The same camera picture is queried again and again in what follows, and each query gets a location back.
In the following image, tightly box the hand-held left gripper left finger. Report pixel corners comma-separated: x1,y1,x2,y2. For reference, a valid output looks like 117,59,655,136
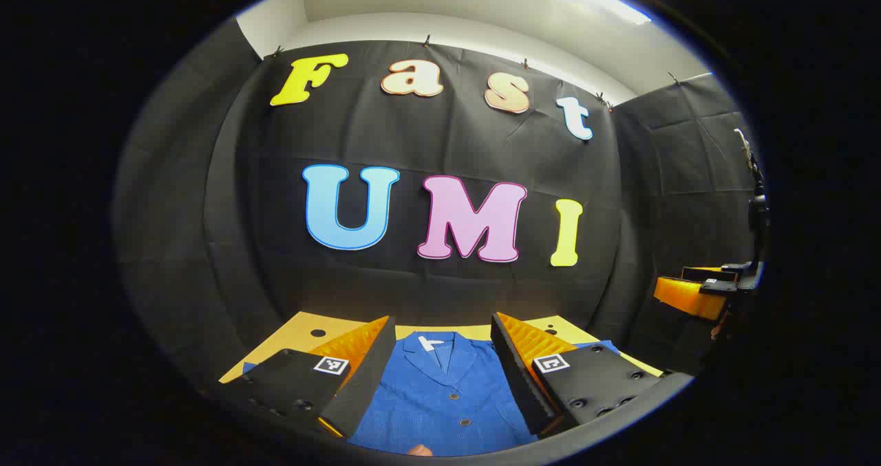
219,315,398,439

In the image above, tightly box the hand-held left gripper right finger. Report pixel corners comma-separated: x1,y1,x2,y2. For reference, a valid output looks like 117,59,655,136
490,312,665,439

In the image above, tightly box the blue button jacket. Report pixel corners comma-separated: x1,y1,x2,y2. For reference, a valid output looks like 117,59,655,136
242,330,620,457

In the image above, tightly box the black backdrop cloth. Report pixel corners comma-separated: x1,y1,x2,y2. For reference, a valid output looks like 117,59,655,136
114,19,765,391

